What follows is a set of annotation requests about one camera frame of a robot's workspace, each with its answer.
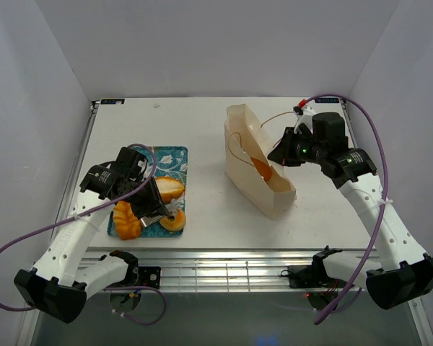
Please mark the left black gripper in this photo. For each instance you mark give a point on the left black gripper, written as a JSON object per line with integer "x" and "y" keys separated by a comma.
{"x": 154, "y": 202}

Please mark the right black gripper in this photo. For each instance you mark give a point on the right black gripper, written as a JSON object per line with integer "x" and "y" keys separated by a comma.
{"x": 282, "y": 153}

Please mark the round orange sugared bun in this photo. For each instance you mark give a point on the round orange sugared bun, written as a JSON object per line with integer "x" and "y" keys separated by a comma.
{"x": 262, "y": 168}

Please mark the brown paper bag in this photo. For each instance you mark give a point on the brown paper bag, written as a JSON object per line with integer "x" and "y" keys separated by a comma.
{"x": 247, "y": 146}

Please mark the metal serving tongs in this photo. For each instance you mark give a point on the metal serving tongs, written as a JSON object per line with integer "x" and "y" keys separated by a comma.
{"x": 167, "y": 211}

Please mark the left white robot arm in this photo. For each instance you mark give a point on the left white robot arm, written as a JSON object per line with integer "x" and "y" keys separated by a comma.
{"x": 55, "y": 285}

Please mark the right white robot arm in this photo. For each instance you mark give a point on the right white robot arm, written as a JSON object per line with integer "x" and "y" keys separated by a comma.
{"x": 404, "y": 269}

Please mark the oval split bread loaf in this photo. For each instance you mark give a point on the oval split bread loaf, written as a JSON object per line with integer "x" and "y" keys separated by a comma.
{"x": 169, "y": 188}

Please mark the long braided orange bread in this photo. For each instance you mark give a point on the long braided orange bread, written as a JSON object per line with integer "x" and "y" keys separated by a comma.
{"x": 127, "y": 225}

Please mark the fake bagel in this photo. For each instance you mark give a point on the fake bagel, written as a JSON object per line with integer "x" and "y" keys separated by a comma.
{"x": 175, "y": 222}

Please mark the teal patterned tray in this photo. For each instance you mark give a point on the teal patterned tray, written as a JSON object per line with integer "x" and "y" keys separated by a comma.
{"x": 172, "y": 161}

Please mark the right blue table label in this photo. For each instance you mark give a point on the right blue table label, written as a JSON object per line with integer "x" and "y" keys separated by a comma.
{"x": 327, "y": 100}

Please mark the blue table label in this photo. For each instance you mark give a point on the blue table label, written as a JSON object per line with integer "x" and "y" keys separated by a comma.
{"x": 327, "y": 100}
{"x": 112, "y": 101}

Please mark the left blue table label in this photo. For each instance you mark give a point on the left blue table label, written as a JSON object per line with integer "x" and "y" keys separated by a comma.
{"x": 112, "y": 101}

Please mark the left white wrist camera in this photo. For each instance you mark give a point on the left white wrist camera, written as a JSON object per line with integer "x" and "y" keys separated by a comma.
{"x": 142, "y": 165}

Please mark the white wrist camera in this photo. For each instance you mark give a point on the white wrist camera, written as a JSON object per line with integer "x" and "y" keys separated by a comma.
{"x": 142, "y": 165}
{"x": 305, "y": 111}

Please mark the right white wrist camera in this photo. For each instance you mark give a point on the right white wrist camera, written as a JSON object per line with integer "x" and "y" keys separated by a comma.
{"x": 305, "y": 111}

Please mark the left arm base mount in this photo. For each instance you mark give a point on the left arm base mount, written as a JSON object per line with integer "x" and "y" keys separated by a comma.
{"x": 144, "y": 276}

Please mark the aluminium frame rail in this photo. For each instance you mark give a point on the aluminium frame rail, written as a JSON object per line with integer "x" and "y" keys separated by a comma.
{"x": 256, "y": 271}

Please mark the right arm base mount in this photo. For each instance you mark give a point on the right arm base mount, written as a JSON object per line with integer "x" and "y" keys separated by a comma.
{"x": 303, "y": 275}

